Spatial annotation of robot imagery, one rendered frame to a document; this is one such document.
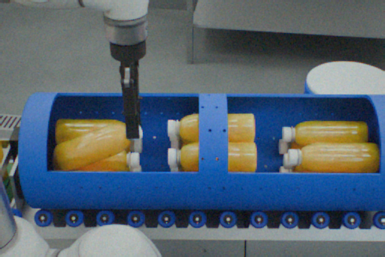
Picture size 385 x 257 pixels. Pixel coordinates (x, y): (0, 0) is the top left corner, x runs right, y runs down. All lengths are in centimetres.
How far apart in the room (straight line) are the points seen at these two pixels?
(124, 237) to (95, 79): 314
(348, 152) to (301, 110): 22
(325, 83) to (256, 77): 215
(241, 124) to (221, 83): 254
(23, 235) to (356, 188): 76
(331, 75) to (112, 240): 119
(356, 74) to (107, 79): 233
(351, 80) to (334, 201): 61
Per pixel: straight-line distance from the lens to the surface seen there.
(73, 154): 141
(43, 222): 152
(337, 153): 143
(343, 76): 197
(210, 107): 138
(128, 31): 121
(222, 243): 152
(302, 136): 151
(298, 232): 152
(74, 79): 406
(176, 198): 139
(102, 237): 94
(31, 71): 422
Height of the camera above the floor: 197
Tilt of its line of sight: 34 degrees down
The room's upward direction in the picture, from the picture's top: straight up
